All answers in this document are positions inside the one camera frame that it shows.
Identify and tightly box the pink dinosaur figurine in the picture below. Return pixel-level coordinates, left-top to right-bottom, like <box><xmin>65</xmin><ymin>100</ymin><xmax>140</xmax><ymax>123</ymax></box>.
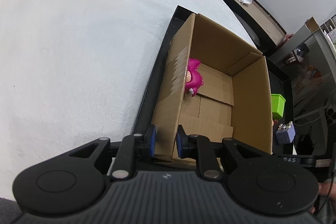
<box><xmin>185</xmin><ymin>58</ymin><xmax>204</xmax><ymax>97</ymax></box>

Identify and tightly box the brown cardboard box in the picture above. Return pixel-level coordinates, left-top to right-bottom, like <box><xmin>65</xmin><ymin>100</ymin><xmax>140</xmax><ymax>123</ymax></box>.
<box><xmin>150</xmin><ymin>13</ymin><xmax>274</xmax><ymax>169</ymax></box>

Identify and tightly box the lavender toy washing machine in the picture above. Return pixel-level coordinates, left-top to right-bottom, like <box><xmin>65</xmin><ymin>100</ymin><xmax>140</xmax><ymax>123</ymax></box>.
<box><xmin>275</xmin><ymin>121</ymin><xmax>295</xmax><ymax>144</ymax></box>

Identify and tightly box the green plastic toy house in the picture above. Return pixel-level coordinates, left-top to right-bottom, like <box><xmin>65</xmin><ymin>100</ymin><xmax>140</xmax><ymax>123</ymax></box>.
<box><xmin>271</xmin><ymin>94</ymin><xmax>286</xmax><ymax>121</ymax></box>

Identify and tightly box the white fluffy table cloth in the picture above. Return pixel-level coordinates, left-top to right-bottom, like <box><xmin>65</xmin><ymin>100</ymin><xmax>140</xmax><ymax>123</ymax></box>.
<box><xmin>1</xmin><ymin>0</ymin><xmax>251</xmax><ymax>200</ymax></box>

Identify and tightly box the black side table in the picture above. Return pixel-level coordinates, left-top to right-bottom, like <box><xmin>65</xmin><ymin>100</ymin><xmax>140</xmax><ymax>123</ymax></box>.
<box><xmin>223</xmin><ymin>0</ymin><xmax>286</xmax><ymax>57</ymax></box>

